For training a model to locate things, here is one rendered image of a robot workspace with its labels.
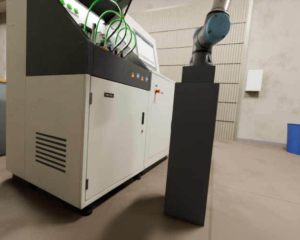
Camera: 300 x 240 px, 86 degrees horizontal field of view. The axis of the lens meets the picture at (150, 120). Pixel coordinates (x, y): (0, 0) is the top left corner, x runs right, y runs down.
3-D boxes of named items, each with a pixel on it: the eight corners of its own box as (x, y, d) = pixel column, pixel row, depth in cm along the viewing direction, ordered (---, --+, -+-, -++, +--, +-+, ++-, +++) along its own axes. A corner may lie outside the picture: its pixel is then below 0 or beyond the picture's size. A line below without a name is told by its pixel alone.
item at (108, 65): (93, 75, 84) (94, 44, 82) (86, 75, 86) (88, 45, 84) (148, 90, 139) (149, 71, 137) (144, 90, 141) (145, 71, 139)
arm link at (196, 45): (206, 56, 104) (208, 35, 103) (216, 49, 91) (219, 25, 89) (188, 55, 103) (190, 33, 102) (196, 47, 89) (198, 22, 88)
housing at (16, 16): (24, 189, 113) (26, -39, 101) (5, 178, 126) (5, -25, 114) (133, 149, 237) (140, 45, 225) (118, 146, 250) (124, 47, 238)
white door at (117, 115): (85, 202, 88) (91, 75, 82) (82, 200, 89) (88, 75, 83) (144, 166, 145) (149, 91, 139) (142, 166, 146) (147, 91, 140)
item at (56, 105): (79, 222, 86) (86, 73, 80) (23, 189, 113) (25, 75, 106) (144, 176, 149) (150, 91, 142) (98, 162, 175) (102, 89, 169)
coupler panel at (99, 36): (95, 59, 148) (97, 24, 145) (93, 59, 149) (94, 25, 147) (105, 63, 159) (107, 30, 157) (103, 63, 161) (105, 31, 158)
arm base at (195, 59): (213, 72, 102) (215, 56, 102) (213, 65, 88) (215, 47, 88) (189, 72, 108) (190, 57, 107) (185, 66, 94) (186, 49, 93)
